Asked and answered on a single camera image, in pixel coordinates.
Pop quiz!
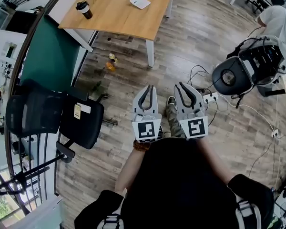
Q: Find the white power strip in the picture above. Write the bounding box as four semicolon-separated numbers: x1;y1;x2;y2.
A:
202;92;220;104

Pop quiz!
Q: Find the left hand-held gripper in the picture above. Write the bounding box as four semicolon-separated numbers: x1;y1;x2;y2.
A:
132;84;162;143

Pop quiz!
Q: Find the person's right forearm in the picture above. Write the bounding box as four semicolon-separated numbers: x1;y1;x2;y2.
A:
197;139;237;186

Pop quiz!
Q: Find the dark curved railing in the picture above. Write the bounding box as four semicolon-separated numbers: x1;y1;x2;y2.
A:
3;0;73;214

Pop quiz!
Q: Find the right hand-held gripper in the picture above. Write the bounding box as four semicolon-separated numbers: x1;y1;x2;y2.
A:
174;82;209;141

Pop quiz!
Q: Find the person's left forearm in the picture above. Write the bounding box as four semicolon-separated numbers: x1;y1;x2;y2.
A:
114;146;149;196

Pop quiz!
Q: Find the black tripod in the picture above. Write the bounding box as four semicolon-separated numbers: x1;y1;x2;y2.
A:
0;151;62;197

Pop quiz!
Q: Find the orange bottle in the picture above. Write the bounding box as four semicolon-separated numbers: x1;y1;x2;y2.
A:
105;61;117;72

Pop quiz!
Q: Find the person's black shirt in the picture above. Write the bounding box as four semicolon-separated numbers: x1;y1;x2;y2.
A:
73;137;276;229

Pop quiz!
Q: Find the black office chair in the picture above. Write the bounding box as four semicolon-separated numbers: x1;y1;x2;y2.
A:
5;79;119;164

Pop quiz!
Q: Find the brown bead bracelet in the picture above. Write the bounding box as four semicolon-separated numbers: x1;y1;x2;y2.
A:
133;139;152;153

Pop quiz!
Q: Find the brown cup with black lid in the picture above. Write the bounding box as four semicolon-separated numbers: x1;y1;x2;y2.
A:
75;0;93;20

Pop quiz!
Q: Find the wooden table with white legs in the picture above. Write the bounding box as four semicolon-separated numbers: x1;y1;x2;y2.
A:
58;0;176;68

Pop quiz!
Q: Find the white card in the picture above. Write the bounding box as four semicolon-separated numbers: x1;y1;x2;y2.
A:
76;102;92;115

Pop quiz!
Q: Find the white cable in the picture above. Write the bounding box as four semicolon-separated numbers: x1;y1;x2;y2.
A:
218;93;283;188

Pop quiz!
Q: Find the black round-seat chair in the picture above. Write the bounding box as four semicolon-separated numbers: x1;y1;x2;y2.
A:
211;56;255;109

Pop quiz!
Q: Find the black cable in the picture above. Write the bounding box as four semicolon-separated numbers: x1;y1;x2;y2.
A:
187;65;229;128

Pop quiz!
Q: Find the person's camouflage trouser leg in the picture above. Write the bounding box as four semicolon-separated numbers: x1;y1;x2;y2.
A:
162;103;187;139

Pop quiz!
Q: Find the person's dark shoe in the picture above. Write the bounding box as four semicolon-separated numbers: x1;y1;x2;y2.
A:
166;96;178;107

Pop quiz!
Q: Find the green partition panel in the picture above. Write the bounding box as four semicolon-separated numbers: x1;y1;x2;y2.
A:
20;15;87;93

